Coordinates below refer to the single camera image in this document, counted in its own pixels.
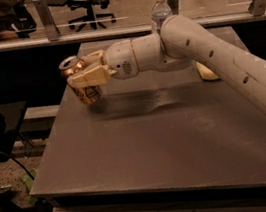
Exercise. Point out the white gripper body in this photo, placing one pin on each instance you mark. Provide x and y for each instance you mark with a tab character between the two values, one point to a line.
120	59

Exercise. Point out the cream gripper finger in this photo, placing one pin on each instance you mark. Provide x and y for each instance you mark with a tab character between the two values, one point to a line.
91	76
97	56

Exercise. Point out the orange soda can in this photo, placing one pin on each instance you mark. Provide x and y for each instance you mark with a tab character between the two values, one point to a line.
85	92

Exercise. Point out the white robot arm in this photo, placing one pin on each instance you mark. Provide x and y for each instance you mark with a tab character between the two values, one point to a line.
179	42

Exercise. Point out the metal railing bar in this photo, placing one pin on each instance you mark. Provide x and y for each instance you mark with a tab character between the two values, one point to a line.
121	32

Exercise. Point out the clear plastic water bottle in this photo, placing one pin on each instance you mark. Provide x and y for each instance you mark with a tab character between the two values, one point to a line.
159	13

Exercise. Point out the yellow sponge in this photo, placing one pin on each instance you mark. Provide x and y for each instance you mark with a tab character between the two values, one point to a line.
206	73

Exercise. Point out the green crumpled wrapper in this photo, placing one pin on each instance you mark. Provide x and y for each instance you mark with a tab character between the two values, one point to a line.
27	180

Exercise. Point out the left metal bracket post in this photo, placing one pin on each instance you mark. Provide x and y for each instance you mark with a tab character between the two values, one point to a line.
52	32

